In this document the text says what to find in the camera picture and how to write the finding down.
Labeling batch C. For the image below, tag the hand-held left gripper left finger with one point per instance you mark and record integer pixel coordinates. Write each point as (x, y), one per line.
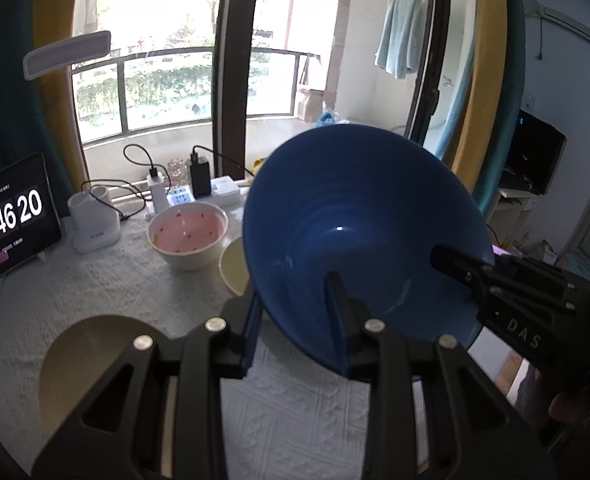
(249, 340)

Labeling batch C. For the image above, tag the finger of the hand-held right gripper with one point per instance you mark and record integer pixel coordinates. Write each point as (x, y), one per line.
(460, 265)
(535, 270)

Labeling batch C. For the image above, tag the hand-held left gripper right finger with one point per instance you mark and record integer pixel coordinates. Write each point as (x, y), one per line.
(342, 320)

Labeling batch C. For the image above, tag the pale yellow bowl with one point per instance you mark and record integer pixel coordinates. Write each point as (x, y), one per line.
(232, 265)

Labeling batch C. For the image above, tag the large blue bowl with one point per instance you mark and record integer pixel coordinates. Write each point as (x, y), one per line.
(365, 210)

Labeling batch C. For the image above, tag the pink speckled ceramic bowl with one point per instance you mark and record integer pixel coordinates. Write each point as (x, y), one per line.
(187, 230)

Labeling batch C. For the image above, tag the person's right hand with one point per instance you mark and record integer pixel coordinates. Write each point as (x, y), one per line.
(565, 407)

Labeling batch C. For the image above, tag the white side desk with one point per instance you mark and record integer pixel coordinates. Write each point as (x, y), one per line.
(517, 205)

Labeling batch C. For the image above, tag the teal curtain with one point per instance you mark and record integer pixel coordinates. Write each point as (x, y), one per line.
(505, 180)

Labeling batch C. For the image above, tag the black monitor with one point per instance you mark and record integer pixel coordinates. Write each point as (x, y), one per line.
(540, 150)

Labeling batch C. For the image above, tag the white textured tablecloth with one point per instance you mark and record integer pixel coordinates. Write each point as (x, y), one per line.
(125, 285)

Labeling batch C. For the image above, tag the white power strip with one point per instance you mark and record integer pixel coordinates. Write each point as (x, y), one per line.
(222, 187)

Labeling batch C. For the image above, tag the beige plate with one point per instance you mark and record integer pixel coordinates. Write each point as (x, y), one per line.
(85, 360)

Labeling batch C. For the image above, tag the black charger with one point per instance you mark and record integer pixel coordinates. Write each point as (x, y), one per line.
(200, 175)

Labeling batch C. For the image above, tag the white charger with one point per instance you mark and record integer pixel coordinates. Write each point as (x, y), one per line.
(157, 190)

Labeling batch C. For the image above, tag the yellow curtain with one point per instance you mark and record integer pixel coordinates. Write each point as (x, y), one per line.
(55, 120)
(495, 85)

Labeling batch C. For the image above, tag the blue plastic bag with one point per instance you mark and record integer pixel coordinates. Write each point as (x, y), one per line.
(330, 119)

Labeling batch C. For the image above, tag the cardboard box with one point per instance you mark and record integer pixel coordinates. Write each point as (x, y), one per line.
(310, 105)

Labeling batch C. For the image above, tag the white tablet stand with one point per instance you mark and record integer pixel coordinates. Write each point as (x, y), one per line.
(40, 258)

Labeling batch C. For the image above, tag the hanging light blue towel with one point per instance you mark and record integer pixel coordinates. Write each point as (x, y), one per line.
(400, 35)

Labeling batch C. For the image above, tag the black tablet with clock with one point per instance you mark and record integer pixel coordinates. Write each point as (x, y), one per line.
(15, 220)

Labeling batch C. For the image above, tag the balcony railing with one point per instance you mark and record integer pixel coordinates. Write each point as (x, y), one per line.
(175, 51)

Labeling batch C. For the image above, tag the dark blue curtain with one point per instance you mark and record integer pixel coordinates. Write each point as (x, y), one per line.
(5, 110)

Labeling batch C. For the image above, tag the white desk lamp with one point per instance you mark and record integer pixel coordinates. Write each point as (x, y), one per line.
(65, 55)

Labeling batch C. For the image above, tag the black window frame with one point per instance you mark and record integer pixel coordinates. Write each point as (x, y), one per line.
(235, 60)

